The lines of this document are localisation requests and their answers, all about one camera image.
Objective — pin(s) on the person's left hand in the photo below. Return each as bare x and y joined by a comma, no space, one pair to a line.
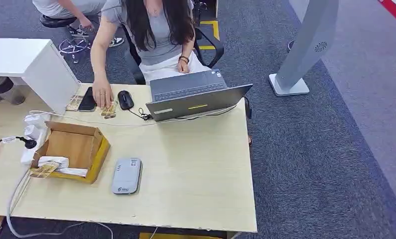
183,67

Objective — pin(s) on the person's right hand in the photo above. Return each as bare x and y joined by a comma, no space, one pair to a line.
102,92

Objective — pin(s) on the printed card stack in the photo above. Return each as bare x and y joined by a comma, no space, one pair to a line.
109,113
73,104

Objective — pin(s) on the black smartphone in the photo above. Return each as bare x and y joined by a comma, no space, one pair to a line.
88,99

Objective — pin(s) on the black computer mouse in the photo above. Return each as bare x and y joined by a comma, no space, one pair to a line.
125,99

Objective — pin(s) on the grey laptop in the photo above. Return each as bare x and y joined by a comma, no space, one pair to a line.
188,92

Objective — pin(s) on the black office chair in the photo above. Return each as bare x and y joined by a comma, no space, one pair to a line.
214,49

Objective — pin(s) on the person at laptop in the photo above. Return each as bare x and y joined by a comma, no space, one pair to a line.
158,36

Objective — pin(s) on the chrome stool base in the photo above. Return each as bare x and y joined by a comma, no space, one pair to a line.
73,46

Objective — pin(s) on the wooden card box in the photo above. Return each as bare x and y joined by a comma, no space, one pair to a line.
75,148

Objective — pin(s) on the white power strip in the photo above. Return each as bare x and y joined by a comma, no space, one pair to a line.
34,132

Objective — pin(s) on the white cabinet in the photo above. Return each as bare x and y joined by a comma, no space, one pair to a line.
26,62

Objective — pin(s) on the white plastic holder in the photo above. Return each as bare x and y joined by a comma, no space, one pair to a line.
57,163

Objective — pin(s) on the black stool seat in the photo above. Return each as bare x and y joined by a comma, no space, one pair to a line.
54,21

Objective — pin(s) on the grey card reader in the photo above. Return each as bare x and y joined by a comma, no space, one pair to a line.
126,176

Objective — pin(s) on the black plug with tag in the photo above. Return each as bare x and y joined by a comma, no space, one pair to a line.
27,143

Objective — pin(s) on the person on stool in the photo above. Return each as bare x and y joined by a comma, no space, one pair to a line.
62,6

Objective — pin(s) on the person's leg and shoe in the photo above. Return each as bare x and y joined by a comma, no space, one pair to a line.
4,90

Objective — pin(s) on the grey kiosk stand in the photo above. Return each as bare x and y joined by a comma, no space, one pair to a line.
303,49

